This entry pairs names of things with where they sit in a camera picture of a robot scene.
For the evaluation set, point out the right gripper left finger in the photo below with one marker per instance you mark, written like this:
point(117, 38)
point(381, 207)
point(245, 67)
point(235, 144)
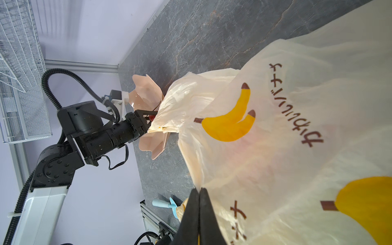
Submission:
point(188, 232)

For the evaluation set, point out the light blue plastic spatula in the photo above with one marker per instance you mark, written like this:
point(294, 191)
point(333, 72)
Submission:
point(171, 204)

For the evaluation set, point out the white wire shelf long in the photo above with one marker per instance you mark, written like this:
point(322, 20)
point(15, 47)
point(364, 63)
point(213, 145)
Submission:
point(24, 113)

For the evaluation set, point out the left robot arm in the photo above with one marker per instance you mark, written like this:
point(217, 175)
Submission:
point(41, 199)

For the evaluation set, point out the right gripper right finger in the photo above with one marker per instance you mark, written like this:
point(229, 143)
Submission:
point(209, 231)

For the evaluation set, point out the banana print plastic bag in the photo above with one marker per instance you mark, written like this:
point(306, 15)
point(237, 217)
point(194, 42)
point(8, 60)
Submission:
point(296, 148)

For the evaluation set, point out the pink wavy fruit plate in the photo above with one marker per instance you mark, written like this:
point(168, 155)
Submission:
point(148, 96)

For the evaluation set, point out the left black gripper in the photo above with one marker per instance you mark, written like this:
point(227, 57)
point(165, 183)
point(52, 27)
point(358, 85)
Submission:
point(91, 133)

